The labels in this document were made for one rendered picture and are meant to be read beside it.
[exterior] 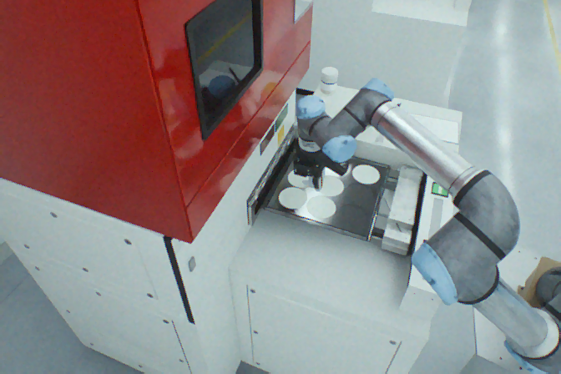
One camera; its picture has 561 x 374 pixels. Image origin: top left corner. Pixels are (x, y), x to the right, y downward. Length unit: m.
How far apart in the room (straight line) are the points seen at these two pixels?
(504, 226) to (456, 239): 0.09
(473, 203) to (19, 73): 0.86
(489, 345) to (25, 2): 1.32
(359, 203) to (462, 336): 1.10
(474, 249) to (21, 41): 0.85
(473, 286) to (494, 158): 2.49
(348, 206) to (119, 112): 0.91
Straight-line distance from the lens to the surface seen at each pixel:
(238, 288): 1.43
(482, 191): 0.86
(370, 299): 1.32
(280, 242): 1.40
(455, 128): 1.75
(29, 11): 0.74
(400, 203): 1.50
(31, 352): 2.40
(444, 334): 2.29
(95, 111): 0.77
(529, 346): 1.14
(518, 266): 1.56
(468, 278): 0.85
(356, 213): 1.40
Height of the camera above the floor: 1.95
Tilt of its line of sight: 43 degrees down
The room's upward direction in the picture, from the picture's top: 1 degrees clockwise
